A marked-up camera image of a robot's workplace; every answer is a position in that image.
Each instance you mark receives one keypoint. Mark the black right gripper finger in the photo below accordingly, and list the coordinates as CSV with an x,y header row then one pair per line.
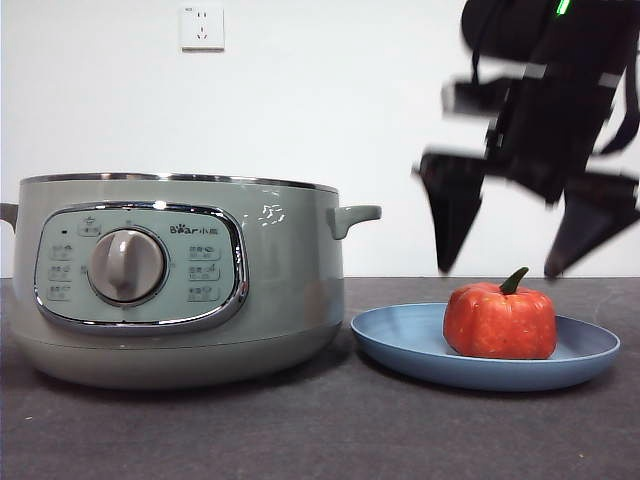
x,y
595,220
452,205

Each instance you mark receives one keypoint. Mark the orange pumpkin with green stem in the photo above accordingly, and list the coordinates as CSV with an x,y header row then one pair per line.
x,y
500,325

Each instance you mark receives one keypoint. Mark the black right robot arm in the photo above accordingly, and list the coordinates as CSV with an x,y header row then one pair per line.
x,y
555,115

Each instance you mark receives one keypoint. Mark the blue plate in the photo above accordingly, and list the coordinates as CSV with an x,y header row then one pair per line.
x,y
400,335

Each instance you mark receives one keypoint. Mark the pale green electric steamer pot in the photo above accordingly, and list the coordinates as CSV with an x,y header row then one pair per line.
x,y
280,280

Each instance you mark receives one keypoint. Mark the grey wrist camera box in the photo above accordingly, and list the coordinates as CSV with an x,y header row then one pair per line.
x,y
465,95

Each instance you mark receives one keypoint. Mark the white wall socket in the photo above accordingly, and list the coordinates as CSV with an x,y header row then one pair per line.
x,y
202,27

